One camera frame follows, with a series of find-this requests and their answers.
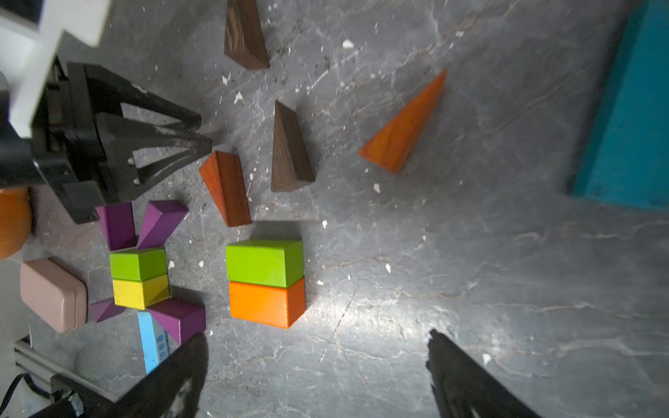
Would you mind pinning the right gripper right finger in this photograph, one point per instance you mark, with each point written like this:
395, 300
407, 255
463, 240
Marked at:
463, 388

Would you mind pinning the pink rounded case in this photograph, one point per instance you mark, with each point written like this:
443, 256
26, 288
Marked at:
56, 296

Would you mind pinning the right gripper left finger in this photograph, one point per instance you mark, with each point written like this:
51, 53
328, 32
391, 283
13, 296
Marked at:
173, 389

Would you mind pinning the teal blue block right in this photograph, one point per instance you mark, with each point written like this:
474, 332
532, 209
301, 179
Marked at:
625, 161

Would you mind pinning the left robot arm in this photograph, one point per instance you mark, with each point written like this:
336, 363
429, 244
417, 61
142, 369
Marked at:
31, 32

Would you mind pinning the orange block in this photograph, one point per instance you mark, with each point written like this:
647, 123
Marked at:
273, 306

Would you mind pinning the green block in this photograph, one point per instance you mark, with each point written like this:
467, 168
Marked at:
270, 263
138, 265

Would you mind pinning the purple wedge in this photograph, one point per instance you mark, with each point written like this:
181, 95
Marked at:
117, 224
161, 219
181, 319
104, 310

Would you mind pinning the light blue long block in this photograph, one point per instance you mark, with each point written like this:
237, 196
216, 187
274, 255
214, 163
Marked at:
154, 340

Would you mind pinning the orange red wedge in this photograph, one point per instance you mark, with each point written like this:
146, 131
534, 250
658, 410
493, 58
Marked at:
223, 176

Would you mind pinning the metal front rail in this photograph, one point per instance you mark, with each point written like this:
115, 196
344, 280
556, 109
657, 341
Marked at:
68, 394

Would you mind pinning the small orange wedge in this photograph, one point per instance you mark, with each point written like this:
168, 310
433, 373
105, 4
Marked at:
391, 147

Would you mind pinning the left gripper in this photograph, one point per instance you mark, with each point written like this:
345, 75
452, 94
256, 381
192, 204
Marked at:
92, 157

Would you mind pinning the dark brown wedge upright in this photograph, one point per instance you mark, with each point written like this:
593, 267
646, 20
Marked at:
244, 40

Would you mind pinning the yellow block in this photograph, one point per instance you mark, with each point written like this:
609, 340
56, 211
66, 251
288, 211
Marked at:
141, 295

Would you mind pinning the orange plush fish toy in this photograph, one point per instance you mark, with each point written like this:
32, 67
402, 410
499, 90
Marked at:
16, 220

